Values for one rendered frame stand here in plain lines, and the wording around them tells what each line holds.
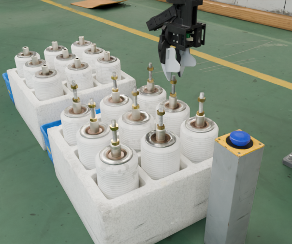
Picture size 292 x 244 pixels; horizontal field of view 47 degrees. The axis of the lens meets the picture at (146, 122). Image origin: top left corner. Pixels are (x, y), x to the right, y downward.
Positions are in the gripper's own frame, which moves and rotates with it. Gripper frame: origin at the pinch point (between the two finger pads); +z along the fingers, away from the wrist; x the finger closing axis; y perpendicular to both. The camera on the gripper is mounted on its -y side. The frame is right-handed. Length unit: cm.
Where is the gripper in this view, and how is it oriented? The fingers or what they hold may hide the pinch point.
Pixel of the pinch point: (172, 73)
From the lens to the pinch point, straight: 89.8
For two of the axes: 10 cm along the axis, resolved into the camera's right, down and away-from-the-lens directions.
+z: 0.2, 8.6, 5.1
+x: 7.6, -3.4, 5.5
